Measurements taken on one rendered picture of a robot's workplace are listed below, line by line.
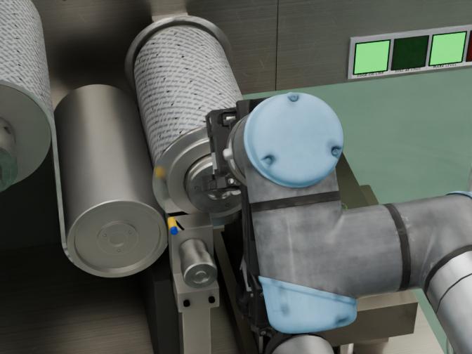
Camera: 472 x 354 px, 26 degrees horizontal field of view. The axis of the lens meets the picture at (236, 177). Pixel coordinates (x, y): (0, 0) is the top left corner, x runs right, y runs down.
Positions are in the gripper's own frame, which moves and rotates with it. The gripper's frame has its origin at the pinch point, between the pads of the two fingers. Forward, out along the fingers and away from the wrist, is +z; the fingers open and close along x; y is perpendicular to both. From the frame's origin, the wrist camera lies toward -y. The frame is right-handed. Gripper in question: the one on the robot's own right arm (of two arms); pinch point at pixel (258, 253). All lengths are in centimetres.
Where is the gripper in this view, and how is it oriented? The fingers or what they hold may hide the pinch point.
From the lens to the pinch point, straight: 132.2
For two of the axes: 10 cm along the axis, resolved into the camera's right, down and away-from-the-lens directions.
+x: -9.8, 1.3, -1.7
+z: -2.1, -5.9, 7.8
